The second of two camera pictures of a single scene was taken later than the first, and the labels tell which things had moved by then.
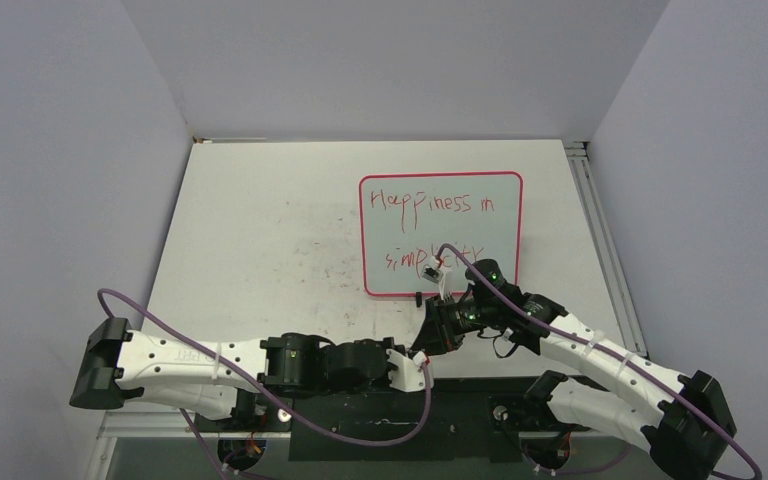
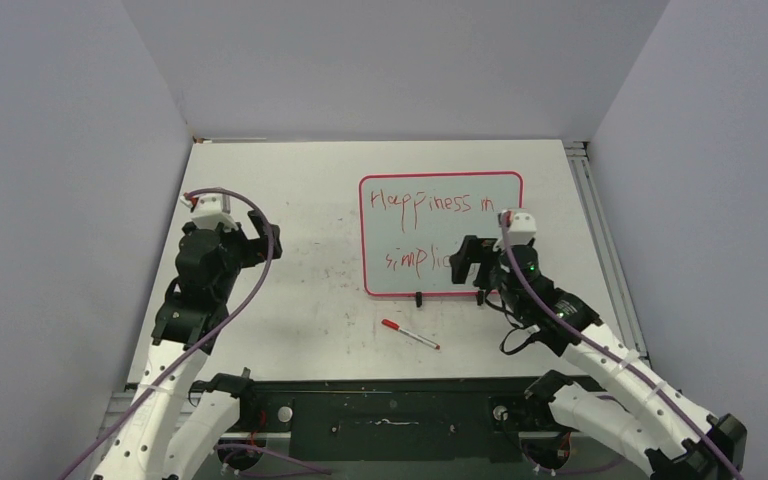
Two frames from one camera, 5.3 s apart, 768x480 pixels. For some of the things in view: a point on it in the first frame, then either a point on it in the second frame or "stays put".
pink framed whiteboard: x=429 y=229 stays put
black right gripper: x=437 y=334 → x=472 y=251
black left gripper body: x=380 y=381 → x=233 y=244
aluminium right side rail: x=580 y=163 stays put
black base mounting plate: x=364 y=418 stays put
